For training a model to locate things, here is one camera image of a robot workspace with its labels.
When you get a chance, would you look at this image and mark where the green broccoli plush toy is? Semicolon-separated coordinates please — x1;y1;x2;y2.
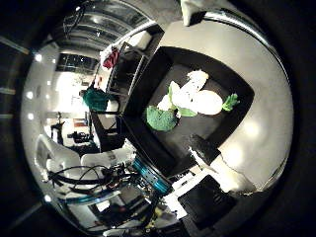
144;95;180;132

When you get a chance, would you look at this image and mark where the white radish plush toy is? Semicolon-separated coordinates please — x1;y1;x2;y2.
167;69;210;119

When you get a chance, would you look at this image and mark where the black rectangular container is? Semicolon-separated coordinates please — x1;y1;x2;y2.
121;45;256;179

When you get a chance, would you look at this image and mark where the black chair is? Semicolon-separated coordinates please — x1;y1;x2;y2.
90;110;125;153

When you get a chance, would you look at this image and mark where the person in teal shirt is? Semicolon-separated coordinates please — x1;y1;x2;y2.
82;87;112;113

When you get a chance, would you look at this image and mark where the red cloth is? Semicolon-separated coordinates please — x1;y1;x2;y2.
102;48;120;69

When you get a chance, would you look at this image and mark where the teal blue metal frame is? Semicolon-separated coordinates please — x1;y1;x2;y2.
131;157;173;196

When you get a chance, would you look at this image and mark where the black cable bundle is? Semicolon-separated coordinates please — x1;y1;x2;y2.
47;164;132;200

